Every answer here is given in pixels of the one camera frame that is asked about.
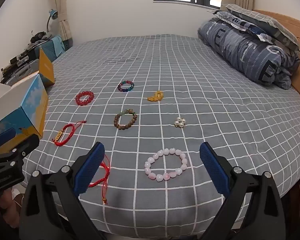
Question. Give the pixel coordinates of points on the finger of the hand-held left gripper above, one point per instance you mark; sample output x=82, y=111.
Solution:
x=27, y=143
x=5, y=136

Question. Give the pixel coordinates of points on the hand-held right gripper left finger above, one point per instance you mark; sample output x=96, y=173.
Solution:
x=88, y=170

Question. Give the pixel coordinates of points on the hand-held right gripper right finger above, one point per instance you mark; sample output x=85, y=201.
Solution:
x=212, y=170

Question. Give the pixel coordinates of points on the blue and white cardboard box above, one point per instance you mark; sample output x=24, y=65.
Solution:
x=32, y=105

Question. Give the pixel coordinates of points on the white pearl cluster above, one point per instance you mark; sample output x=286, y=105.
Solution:
x=181, y=123

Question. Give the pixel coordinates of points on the person's left hand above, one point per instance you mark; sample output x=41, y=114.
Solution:
x=7, y=207

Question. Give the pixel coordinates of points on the grey suitcase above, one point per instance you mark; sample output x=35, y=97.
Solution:
x=22, y=70

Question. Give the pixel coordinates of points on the grey checked bed sheet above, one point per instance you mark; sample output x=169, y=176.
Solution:
x=190, y=80

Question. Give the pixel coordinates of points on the teal suitcase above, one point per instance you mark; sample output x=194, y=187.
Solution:
x=51, y=47

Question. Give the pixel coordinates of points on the pile of dark electronics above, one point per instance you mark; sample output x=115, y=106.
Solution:
x=37, y=37

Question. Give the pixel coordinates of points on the folded blue printed quilt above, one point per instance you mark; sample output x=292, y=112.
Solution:
x=240, y=45

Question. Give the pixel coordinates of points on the blue desk lamp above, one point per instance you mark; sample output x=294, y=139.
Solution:
x=53, y=13

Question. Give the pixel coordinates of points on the grey checked pillow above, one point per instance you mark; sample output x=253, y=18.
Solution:
x=265, y=17

